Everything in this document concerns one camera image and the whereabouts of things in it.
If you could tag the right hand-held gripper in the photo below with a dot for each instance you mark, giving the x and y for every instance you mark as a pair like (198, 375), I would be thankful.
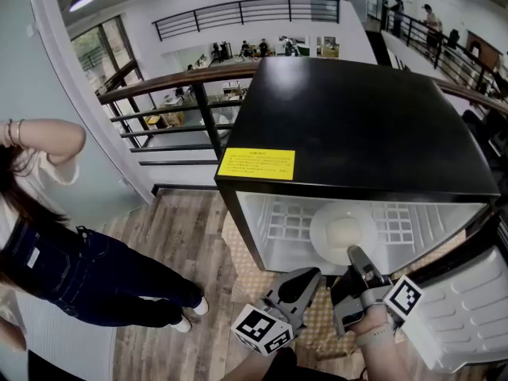
(402, 298)

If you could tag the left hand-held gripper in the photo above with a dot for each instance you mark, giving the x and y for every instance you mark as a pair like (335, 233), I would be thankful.
(258, 329)

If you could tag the black mini fridge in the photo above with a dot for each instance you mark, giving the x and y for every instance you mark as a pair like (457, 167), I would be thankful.
(357, 125)

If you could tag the person's right forearm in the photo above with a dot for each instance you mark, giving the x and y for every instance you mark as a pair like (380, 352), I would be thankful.
(389, 363)

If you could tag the person's right hand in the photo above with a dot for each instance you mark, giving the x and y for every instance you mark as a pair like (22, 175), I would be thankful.
(373, 320)

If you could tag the beige checked tablecloth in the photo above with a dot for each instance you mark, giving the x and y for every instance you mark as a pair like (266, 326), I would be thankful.
(254, 276)

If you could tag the white plate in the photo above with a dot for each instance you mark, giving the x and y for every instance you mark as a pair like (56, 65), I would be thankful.
(321, 244)

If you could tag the pale wristband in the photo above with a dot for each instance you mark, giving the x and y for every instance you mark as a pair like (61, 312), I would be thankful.
(377, 337)

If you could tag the person's black shirt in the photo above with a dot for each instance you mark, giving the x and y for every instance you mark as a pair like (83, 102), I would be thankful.
(262, 367)

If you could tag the yellow label sticker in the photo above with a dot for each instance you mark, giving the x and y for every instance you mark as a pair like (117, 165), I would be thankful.
(258, 164)

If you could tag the wooden topped black railing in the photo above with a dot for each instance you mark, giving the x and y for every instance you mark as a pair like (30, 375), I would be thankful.
(206, 109)

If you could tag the black metal railing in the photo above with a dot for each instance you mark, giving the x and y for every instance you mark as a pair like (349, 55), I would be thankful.
(246, 12)
(412, 34)

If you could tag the dark framed window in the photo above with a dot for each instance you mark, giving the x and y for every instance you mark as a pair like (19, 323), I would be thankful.
(103, 54)

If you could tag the frosted glass door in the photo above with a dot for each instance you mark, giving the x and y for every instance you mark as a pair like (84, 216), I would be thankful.
(39, 54)

